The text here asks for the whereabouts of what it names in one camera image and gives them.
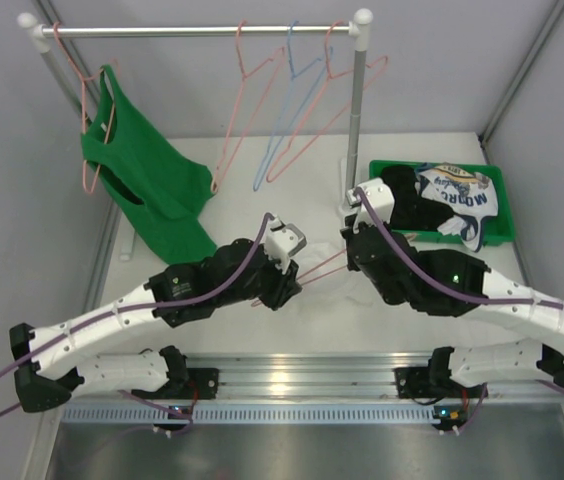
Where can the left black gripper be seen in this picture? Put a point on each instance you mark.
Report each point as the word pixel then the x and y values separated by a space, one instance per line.
pixel 283 286

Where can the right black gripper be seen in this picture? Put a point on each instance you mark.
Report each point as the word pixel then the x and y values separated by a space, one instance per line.
pixel 347 234

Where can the white tank top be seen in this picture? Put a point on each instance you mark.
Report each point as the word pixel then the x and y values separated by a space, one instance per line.
pixel 325 278

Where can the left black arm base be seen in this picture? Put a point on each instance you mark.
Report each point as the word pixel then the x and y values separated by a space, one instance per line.
pixel 202 384

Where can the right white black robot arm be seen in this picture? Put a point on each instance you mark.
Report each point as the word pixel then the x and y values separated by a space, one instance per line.
pixel 449 283

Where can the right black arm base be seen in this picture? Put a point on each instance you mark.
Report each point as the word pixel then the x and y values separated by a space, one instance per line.
pixel 429 385

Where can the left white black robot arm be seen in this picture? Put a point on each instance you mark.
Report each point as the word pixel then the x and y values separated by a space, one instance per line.
pixel 70 359

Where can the green tank top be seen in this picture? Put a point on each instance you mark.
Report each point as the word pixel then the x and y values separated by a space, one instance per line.
pixel 159 190

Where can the blue hanger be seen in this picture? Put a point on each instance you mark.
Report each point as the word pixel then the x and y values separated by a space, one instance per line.
pixel 288 115

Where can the pink hanger with green top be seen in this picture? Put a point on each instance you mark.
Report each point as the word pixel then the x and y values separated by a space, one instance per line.
pixel 88 184

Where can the black garment in bin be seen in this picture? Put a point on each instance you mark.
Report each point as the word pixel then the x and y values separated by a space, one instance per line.
pixel 411 211

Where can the white blue printed jersey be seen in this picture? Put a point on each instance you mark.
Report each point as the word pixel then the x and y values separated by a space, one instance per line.
pixel 472 198

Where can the green plastic bin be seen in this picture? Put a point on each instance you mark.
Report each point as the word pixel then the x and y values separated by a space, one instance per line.
pixel 498 231

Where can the silver clothes rack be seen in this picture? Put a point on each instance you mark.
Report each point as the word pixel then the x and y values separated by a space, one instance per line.
pixel 358 28

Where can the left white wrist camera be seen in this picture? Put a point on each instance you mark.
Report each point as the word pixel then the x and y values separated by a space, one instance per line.
pixel 283 241

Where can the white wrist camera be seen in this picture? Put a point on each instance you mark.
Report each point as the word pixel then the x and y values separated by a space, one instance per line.
pixel 379 196
pixel 283 241

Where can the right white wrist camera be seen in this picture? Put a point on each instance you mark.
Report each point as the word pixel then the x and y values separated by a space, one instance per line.
pixel 379 196

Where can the aluminium mounting rail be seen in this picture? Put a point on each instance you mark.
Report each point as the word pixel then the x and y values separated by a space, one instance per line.
pixel 349 378

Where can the grey slotted cable duct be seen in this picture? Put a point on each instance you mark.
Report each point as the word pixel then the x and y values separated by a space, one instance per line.
pixel 266 414

